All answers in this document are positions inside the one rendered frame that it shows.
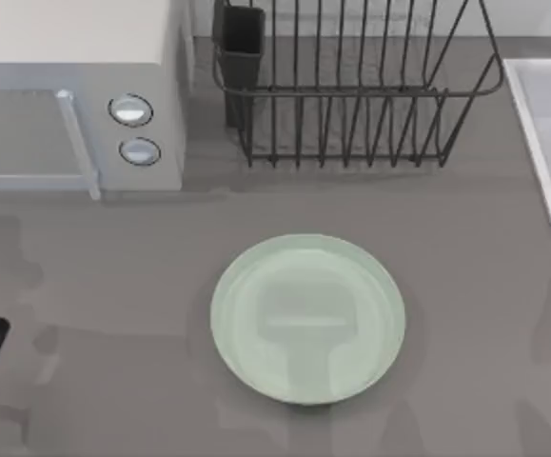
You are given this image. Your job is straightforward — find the pale green plate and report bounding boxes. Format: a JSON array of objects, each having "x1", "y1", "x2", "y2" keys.
[{"x1": 209, "y1": 231, "x2": 406, "y2": 407}]

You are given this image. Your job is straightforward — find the pale microwave oven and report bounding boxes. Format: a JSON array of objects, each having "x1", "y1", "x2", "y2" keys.
[{"x1": 0, "y1": 62, "x2": 187, "y2": 201}]

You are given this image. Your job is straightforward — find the small round microwave knob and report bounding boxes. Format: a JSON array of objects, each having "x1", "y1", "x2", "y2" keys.
[{"x1": 118, "y1": 136, "x2": 163, "y2": 168}]

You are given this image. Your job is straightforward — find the large round microwave knob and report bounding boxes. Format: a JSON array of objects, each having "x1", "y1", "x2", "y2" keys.
[{"x1": 107, "y1": 92, "x2": 155, "y2": 129}]

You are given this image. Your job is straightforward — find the dark cutlery holder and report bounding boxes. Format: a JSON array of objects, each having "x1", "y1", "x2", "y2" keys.
[{"x1": 211, "y1": 0, "x2": 267, "y2": 129}]

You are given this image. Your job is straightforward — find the microwave glass door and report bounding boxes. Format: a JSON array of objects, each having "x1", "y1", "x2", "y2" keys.
[{"x1": 0, "y1": 89, "x2": 90, "y2": 191}]

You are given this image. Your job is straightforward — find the dark wire dish rack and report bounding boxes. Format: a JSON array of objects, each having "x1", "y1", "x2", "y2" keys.
[{"x1": 211, "y1": 0, "x2": 504, "y2": 169}]

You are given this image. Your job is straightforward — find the microwave door handle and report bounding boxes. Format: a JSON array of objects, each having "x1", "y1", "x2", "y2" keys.
[{"x1": 55, "y1": 89, "x2": 102, "y2": 201}]

